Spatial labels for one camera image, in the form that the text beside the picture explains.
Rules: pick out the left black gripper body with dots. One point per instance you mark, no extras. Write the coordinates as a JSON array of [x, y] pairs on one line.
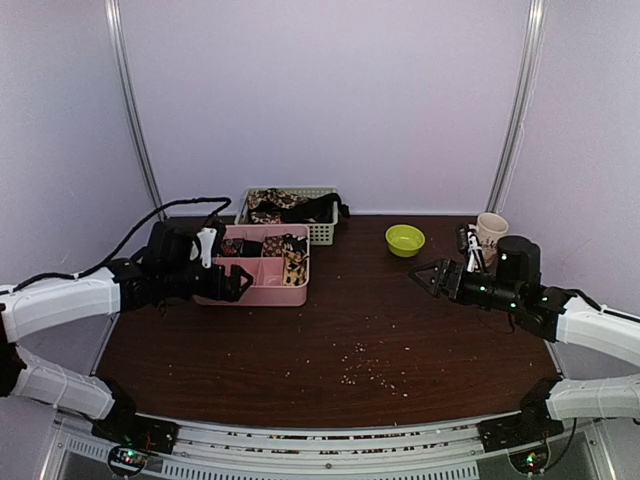
[[178, 284]]

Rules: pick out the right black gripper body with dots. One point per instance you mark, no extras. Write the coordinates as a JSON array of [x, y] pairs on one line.
[[500, 296]]

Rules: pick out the floral paisley tie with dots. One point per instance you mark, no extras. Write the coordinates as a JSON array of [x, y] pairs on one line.
[[266, 206]]

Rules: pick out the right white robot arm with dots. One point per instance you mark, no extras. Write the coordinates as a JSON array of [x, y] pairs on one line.
[[554, 314]]

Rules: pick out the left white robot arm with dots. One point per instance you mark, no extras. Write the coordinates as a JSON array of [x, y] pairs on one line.
[[174, 264]]

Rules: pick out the pink divided organizer box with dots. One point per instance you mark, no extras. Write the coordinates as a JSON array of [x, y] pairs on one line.
[[267, 289]]

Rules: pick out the dark red patterned rolled tie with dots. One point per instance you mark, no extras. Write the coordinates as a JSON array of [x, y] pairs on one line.
[[241, 248]]

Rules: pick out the lime green bowl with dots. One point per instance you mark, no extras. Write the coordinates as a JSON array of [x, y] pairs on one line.
[[404, 241]]

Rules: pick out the brown dotted rolled tie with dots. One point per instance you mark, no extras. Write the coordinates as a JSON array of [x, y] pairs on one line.
[[273, 246]]

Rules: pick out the white printed mug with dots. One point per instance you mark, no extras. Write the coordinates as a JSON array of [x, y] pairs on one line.
[[490, 228]]

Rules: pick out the leopard print rolled tie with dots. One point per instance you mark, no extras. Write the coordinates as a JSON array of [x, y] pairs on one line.
[[295, 269]]

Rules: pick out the black floral rolled tie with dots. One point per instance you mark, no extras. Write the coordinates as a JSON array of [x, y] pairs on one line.
[[295, 244]]

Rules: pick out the green perforated plastic basket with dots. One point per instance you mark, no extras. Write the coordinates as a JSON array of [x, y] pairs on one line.
[[321, 234]]

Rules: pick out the black tie in basket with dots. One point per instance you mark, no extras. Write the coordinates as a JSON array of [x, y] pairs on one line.
[[316, 210]]

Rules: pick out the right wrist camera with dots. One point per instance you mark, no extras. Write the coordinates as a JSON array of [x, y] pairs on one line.
[[469, 245]]

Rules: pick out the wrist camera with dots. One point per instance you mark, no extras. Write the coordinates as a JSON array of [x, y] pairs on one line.
[[203, 247], [469, 245]]

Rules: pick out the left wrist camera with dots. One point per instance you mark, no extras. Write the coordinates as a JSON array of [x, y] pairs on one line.
[[203, 247]]

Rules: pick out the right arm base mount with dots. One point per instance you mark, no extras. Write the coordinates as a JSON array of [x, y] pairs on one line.
[[516, 430]]

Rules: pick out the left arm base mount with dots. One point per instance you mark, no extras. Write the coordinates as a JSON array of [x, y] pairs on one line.
[[147, 434]]

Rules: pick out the front aluminium rail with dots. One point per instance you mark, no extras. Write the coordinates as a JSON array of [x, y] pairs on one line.
[[449, 450]]

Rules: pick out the right aluminium frame post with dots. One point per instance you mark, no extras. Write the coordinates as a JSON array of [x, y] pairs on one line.
[[524, 91]]

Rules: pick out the aluminium frame post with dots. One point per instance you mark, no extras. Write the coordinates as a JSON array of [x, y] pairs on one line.
[[117, 38], [524, 91]]

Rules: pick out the left aluminium frame post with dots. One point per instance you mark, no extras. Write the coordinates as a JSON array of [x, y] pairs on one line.
[[117, 38]]

